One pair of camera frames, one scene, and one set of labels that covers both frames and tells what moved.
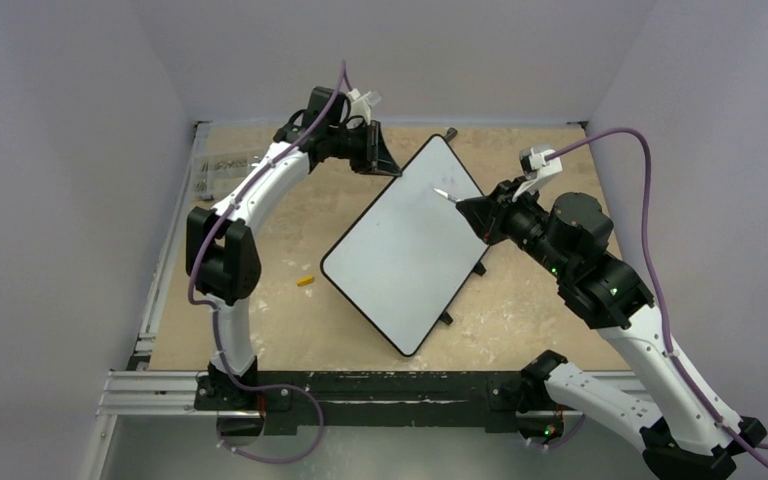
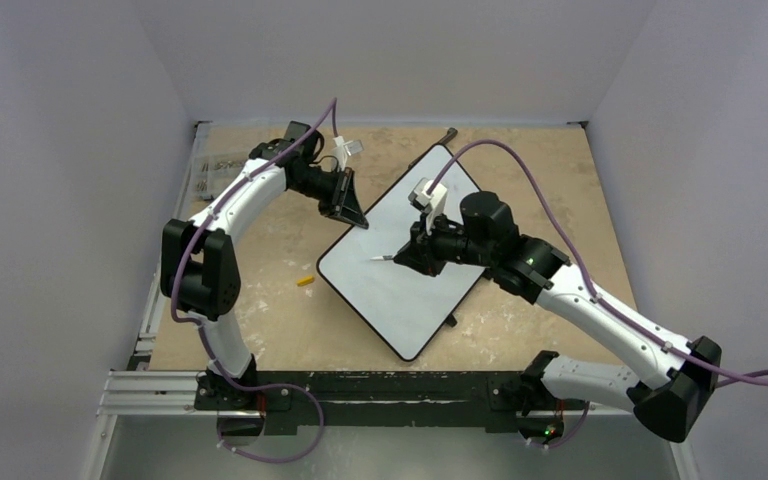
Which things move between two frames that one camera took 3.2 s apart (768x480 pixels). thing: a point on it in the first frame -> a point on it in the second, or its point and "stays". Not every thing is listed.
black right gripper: x=492 y=216 -> x=425 y=248
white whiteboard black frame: x=409 y=257 stays
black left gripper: x=376 y=158 -> x=345 y=205
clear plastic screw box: x=218 y=175 stays
